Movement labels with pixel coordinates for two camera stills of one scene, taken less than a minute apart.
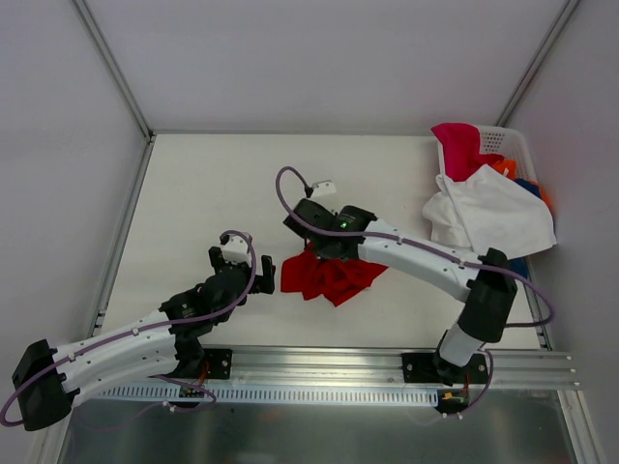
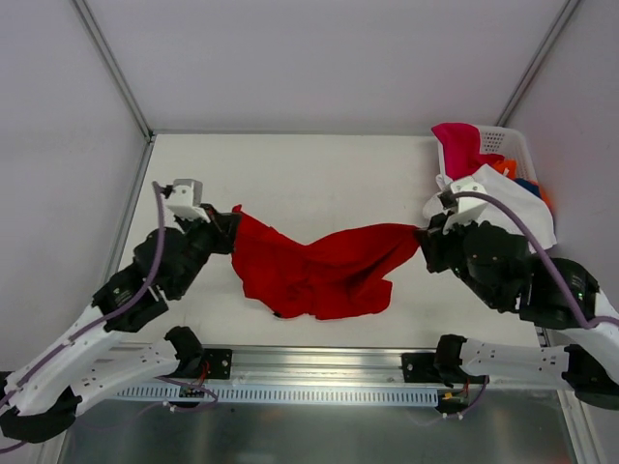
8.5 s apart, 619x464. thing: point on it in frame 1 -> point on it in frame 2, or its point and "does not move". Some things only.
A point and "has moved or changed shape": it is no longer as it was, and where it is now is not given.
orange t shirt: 508,167 does not move
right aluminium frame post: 537,64 does not move
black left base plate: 218,363 does not move
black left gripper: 256,280 -> 222,229
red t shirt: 337,280 has moved or changed shape
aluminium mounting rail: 383,367 does not move
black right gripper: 327,250 -> 432,246
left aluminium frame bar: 101,307 does not move
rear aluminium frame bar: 293,131 does not move
